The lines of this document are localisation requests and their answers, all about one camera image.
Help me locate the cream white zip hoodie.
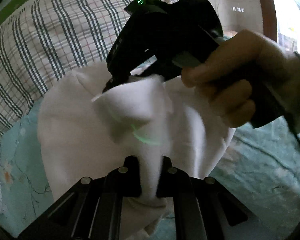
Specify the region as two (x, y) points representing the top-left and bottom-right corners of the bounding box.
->
(37, 62), (235, 239)

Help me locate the plaid checked quilt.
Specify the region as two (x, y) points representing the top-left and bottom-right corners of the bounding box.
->
(0, 0), (198, 140)

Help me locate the person's right hand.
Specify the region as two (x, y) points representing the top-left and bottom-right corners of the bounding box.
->
(181, 30), (300, 128)

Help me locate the teal floral bed sheet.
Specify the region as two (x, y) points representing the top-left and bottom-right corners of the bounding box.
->
(0, 102), (300, 239)

